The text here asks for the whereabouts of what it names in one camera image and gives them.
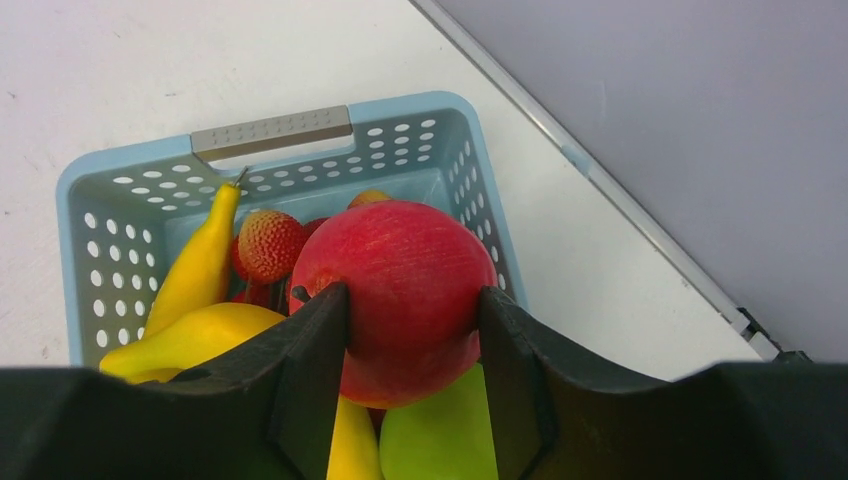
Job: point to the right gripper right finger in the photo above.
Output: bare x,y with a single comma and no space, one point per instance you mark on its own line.
561,411

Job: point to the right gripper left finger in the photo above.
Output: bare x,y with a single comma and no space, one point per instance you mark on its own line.
264,410

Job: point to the yellow fake banana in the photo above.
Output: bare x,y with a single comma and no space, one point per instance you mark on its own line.
208,332

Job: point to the green fake apple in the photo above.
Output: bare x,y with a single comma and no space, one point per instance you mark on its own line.
447,435

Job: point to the small yellow fake pepper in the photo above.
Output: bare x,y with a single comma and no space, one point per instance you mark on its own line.
199,277

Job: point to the red fake grape bunch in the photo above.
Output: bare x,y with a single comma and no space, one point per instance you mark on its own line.
284,266

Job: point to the blue plastic basket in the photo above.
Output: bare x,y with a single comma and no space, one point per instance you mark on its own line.
125,213

